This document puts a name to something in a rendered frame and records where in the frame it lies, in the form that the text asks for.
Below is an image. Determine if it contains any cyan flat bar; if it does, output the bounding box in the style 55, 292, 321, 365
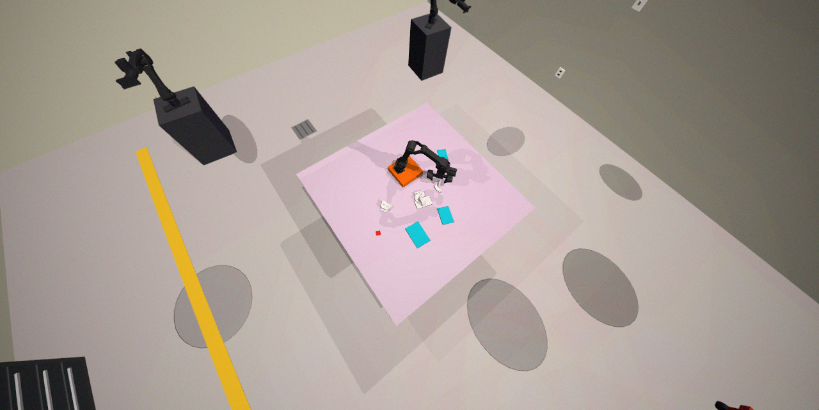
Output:
438, 206, 454, 225
406, 222, 430, 248

